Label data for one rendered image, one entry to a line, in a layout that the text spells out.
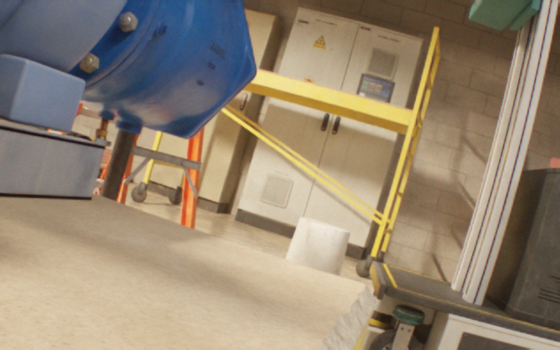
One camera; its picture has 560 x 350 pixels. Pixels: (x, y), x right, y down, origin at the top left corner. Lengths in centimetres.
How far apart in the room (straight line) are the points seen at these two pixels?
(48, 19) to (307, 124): 501
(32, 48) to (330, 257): 241
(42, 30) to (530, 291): 172
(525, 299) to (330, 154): 389
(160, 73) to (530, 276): 133
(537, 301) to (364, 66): 406
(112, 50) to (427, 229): 508
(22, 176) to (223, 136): 527
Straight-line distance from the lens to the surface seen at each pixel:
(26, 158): 96
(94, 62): 144
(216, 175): 617
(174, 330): 54
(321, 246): 321
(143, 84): 172
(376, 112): 476
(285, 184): 590
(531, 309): 222
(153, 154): 245
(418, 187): 626
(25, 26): 103
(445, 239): 627
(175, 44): 170
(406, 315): 213
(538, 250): 220
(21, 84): 102
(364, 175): 582
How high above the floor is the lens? 57
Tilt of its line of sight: 1 degrees down
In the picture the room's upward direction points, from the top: 17 degrees clockwise
